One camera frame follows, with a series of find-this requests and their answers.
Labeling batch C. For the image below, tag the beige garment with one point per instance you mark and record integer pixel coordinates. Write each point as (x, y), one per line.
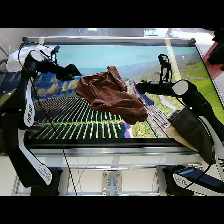
(176, 136)

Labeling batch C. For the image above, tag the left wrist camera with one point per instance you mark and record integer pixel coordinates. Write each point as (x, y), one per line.
(55, 50)

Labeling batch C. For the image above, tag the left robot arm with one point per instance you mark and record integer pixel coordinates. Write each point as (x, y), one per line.
(13, 133)

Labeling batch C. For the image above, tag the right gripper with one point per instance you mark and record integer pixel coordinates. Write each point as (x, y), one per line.
(146, 88)

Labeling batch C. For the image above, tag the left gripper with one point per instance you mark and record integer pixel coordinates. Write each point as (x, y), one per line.
(69, 72)

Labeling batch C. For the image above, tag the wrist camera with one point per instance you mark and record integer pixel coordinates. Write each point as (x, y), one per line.
(164, 65)
(55, 50)

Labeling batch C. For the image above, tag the silver frame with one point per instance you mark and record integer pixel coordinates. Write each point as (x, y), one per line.
(111, 183)

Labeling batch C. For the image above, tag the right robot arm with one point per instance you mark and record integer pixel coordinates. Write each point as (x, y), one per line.
(200, 103)

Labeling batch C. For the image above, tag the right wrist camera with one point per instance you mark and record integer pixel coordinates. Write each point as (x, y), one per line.
(164, 65)

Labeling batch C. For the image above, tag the brown shirt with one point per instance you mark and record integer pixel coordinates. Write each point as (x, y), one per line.
(110, 96)

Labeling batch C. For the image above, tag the dark grey garment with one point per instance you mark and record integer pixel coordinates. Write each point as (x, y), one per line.
(193, 133)

